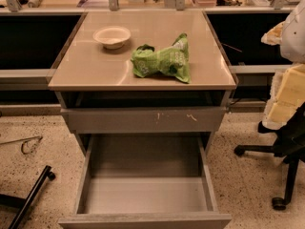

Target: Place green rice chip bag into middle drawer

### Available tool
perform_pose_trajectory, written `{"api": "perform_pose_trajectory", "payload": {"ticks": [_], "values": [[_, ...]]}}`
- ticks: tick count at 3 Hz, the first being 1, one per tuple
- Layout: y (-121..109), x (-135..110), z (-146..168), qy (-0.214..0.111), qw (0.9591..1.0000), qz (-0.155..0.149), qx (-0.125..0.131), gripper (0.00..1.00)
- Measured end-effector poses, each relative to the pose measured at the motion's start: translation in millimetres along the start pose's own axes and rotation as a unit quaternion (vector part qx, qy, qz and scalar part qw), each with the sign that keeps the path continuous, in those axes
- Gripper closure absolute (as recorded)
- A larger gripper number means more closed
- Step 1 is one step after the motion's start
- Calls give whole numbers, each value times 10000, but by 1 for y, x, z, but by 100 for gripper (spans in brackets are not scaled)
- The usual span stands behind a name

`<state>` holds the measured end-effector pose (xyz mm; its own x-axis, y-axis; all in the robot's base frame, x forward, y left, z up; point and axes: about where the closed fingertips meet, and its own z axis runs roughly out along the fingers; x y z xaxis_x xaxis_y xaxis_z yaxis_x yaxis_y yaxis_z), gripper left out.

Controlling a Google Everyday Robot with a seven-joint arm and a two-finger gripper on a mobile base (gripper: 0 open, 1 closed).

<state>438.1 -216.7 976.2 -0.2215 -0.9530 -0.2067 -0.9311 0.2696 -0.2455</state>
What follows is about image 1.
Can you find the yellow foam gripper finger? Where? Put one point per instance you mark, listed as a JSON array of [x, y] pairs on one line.
[[274, 35], [287, 94]]

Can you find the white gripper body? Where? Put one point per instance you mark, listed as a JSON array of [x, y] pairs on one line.
[[294, 40]]

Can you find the green rice chip bag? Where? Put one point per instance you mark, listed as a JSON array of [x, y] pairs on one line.
[[171, 61]]

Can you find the grey drawer cabinet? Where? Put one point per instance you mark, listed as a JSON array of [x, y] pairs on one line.
[[91, 76]]

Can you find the closed grey top drawer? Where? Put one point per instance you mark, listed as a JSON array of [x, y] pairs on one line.
[[143, 120]]

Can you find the open grey middle drawer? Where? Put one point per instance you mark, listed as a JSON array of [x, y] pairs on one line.
[[145, 182]]

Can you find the black office chair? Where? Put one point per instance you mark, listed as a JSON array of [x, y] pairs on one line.
[[289, 144]]

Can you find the white paper bowl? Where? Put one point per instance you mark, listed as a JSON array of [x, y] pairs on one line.
[[112, 37]]

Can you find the black metal stand leg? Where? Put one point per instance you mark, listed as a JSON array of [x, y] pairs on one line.
[[23, 204]]

